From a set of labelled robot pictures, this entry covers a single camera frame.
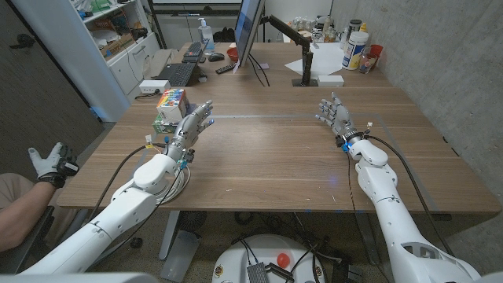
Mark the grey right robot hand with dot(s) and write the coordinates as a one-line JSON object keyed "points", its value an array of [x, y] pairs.
{"points": [[341, 118]]}

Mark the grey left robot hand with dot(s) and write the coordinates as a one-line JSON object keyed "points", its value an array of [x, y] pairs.
{"points": [[188, 129]]}

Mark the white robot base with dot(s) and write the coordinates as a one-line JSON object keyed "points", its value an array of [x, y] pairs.
{"points": [[267, 247]]}

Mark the person's bare forearm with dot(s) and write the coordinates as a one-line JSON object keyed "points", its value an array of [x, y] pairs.
{"points": [[19, 216]]}

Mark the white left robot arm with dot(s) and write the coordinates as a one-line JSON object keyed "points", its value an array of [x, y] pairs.
{"points": [[118, 212]]}

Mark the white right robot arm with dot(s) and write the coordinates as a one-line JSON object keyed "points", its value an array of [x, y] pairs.
{"points": [[393, 224]]}

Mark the clear hand sanitizer bottle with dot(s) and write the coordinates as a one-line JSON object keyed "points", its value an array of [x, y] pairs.
{"points": [[206, 37]]}

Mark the person's white gloved hand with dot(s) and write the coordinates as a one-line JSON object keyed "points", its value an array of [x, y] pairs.
{"points": [[45, 164]]}

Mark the flat green box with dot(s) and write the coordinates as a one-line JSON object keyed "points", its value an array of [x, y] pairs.
{"points": [[163, 126]]}

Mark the white box with colourful print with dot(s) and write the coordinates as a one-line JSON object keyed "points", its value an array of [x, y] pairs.
{"points": [[171, 106]]}

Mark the small white flat box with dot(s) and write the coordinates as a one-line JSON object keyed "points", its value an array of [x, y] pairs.
{"points": [[330, 80]]}

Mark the white power strip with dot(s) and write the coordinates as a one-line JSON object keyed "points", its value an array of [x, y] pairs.
{"points": [[154, 86]]}

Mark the large black keyboard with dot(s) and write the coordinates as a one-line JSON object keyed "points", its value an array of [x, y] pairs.
{"points": [[177, 74]]}

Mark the white paper sheet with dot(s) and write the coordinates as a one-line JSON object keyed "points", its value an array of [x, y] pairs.
{"points": [[324, 59]]}

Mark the white wipes canister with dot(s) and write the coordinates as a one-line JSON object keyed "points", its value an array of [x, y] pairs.
{"points": [[354, 51]]}

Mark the black remote control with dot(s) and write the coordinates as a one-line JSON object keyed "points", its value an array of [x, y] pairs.
{"points": [[225, 68]]}

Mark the beige cloth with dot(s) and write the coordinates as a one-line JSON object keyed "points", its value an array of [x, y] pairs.
{"points": [[159, 61]]}

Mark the red cup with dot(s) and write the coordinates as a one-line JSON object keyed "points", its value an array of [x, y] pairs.
{"points": [[376, 50]]}

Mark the black computer mouse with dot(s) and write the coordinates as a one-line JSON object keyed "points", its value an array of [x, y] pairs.
{"points": [[216, 57]]}

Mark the small black keyboard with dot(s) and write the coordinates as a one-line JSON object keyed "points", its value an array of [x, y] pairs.
{"points": [[193, 51]]}

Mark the red bowl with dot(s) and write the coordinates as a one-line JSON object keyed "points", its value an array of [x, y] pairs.
{"points": [[232, 54]]}

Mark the black lidded bottle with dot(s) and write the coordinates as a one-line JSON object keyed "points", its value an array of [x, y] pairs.
{"points": [[354, 27]]}

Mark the pink sticky note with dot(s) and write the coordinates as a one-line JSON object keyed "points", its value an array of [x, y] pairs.
{"points": [[263, 66]]}

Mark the cardboard box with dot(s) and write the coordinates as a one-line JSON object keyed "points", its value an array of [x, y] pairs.
{"points": [[118, 46]]}

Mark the computer monitor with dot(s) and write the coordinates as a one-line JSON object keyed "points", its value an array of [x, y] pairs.
{"points": [[247, 27]]}

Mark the grey slim table leg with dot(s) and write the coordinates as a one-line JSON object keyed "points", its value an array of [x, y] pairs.
{"points": [[367, 239]]}

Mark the grey table leg with foot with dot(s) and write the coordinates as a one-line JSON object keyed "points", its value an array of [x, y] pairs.
{"points": [[181, 255]]}

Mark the white shelf cabinet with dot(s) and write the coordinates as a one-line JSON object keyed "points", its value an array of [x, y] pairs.
{"points": [[70, 59]]}

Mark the red emergency button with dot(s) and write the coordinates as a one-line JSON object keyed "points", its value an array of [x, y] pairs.
{"points": [[283, 259]]}

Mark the person's khaki trousers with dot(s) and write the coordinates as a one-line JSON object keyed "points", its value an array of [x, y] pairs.
{"points": [[12, 184]]}

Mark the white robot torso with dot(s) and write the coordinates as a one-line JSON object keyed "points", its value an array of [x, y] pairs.
{"points": [[78, 279]]}

